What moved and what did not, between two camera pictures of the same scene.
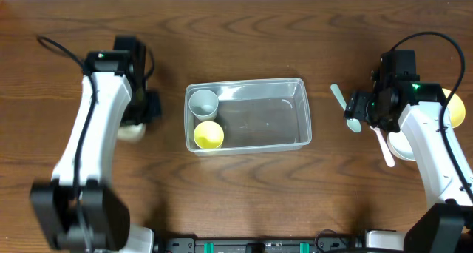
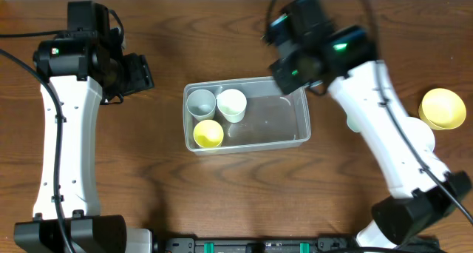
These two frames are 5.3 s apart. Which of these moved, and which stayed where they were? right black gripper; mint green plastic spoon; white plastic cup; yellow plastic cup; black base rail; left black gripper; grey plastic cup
Moved: white plastic cup; left black gripper; right black gripper
Stayed: yellow plastic cup; grey plastic cup; mint green plastic spoon; black base rail
